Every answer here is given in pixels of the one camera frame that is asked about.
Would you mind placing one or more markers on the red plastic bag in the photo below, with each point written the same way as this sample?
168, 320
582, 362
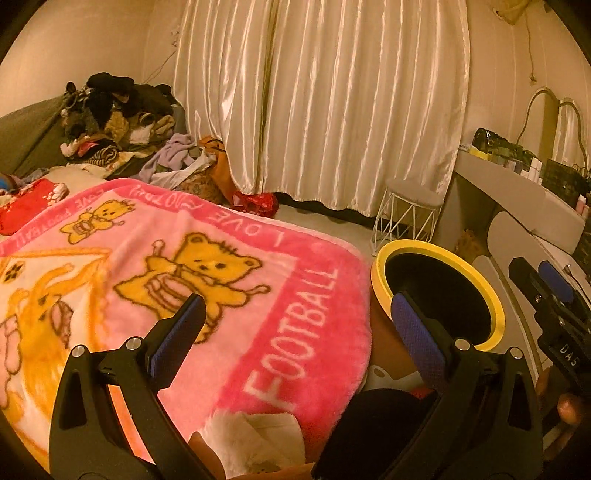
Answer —
262, 204

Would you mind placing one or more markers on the orange cloth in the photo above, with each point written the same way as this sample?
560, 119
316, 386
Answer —
220, 173

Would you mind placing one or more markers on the white vanity dresser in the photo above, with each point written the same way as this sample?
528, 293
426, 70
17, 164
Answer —
492, 215

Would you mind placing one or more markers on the white wire frame stool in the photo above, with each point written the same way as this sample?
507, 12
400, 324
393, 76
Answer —
407, 210

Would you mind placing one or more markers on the cream satin curtain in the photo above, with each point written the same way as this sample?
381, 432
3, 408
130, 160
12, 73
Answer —
328, 100

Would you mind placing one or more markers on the pile of dark clothes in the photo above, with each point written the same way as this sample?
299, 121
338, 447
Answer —
116, 125

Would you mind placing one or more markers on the person's right hand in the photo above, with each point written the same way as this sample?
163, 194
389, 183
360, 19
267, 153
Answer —
571, 408

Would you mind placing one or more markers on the yellow rimmed trash bin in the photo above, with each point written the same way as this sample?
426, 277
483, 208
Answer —
445, 287

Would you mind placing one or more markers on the white tissue paper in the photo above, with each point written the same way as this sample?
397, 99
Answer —
254, 443

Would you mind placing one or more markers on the dark cosmetic bag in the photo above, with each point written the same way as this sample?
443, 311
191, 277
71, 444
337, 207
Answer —
491, 143

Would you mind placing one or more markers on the heart shaped mirror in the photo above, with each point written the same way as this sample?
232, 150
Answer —
553, 128

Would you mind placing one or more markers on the pink football bear blanket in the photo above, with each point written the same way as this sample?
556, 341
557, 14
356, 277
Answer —
287, 325

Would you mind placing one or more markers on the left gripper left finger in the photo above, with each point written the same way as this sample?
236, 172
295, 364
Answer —
87, 440

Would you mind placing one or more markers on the patterned laundry basket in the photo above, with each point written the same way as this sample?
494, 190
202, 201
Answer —
201, 184

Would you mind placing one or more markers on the red patterned cloth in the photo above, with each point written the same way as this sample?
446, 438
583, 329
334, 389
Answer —
28, 202

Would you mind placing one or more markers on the black storage box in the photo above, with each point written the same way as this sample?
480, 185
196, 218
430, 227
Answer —
566, 182

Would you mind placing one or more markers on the lilac garment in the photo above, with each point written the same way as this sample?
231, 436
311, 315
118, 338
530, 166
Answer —
175, 162

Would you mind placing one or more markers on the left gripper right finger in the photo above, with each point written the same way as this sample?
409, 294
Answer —
480, 422

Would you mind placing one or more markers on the grey headboard cushion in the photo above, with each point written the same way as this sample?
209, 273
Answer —
31, 138

